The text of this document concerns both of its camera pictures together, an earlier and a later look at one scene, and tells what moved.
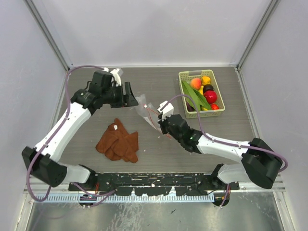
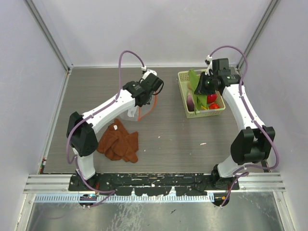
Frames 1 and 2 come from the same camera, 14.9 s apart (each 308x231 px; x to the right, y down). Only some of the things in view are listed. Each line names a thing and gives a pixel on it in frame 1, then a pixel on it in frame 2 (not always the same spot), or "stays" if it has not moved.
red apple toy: [211, 96] stays
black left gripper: [131, 99] -> [138, 83]
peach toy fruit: [196, 83] -> [189, 86]
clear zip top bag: [147, 110] -> [135, 113]
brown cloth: [116, 143] stays
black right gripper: [162, 123] -> [200, 89]
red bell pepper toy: [214, 106] stays
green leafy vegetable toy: [197, 97] -> [198, 100]
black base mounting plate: [156, 184] stays
